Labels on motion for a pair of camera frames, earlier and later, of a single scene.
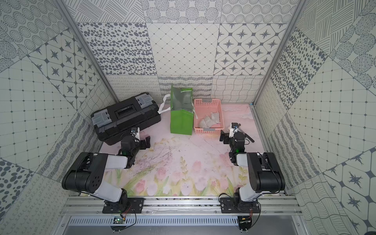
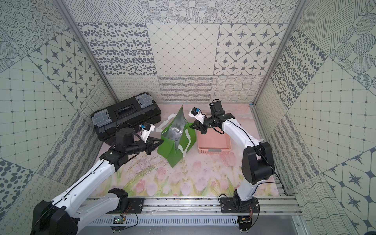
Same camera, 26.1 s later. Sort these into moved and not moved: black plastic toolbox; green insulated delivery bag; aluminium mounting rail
Moved: green insulated delivery bag
Not moved: black plastic toolbox; aluminium mounting rail
